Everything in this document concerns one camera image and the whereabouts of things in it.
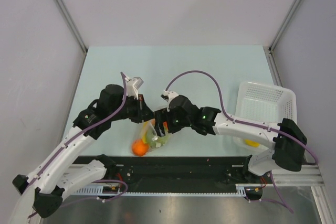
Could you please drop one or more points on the yellow fake banana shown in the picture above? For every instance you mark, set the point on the yellow fake banana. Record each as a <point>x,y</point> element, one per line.
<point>143,132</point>

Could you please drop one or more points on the clear zip top bag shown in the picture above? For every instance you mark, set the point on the clear zip top bag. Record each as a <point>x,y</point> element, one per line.
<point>137,134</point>

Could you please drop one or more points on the right aluminium frame post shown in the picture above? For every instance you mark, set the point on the right aluminium frame post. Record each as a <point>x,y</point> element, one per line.
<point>285,23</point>

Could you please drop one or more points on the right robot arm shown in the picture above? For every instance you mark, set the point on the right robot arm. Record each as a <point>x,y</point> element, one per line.
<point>284,141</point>

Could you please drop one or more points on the green fake cabbage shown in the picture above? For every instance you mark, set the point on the green fake cabbage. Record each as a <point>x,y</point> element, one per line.
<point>155,141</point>

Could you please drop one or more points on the white perforated plastic basket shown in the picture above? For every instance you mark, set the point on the white perforated plastic basket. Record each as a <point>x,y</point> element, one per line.
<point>265,103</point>

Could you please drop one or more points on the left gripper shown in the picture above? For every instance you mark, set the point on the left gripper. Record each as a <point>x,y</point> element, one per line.
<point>143,112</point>

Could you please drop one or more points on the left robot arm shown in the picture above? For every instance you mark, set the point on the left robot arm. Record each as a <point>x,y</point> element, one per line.
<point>43,190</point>

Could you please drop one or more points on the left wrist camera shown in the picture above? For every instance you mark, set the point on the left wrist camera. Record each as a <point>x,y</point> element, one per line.
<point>132,86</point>

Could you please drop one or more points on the left aluminium frame post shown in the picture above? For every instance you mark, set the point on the left aluminium frame post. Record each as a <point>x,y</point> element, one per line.
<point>65,13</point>

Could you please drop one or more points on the white slotted cable duct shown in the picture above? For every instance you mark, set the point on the white slotted cable duct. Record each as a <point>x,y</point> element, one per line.
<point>106,192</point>

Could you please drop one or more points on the yellow fake bell pepper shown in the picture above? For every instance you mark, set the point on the yellow fake bell pepper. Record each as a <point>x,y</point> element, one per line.
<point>252,143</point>

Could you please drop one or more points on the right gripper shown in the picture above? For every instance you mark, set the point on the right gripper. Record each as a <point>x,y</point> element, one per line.
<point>164,115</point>

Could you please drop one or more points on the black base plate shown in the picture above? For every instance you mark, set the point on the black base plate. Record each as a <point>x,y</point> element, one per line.
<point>205,173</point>

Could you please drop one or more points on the aluminium frame post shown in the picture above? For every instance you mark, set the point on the aluminium frame post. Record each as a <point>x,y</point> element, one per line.
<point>65,13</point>
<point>285,23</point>

